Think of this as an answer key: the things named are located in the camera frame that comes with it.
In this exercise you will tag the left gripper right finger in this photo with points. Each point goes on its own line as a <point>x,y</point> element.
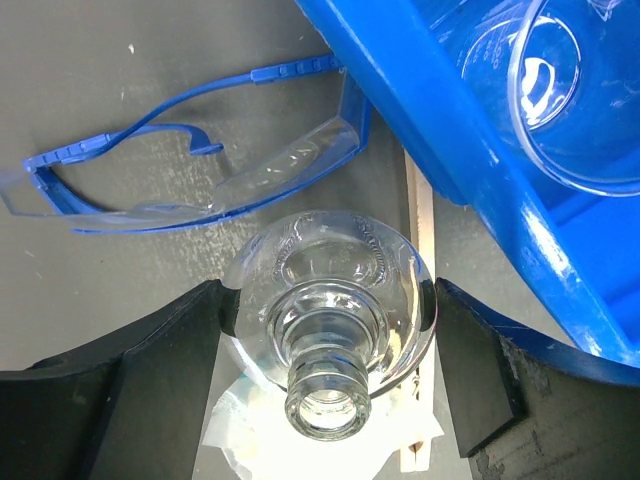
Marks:
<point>526,406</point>

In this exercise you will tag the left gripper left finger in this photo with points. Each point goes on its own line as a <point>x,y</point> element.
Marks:
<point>128,405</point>

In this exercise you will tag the blue plastic divided bin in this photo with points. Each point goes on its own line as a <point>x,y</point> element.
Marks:
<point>578,252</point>

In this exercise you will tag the clear glass flask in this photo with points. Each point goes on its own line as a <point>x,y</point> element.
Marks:
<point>335,309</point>

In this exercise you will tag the clear glass beaker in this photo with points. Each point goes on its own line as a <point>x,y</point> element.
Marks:
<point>559,80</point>

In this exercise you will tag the wooden test tube clamp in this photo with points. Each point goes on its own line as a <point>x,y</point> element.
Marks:
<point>416,457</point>

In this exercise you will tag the beige crumpled glove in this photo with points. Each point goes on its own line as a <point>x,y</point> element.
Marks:
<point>249,425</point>

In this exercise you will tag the blue rimmed safety goggles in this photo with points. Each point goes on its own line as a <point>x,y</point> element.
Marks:
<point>35,190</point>

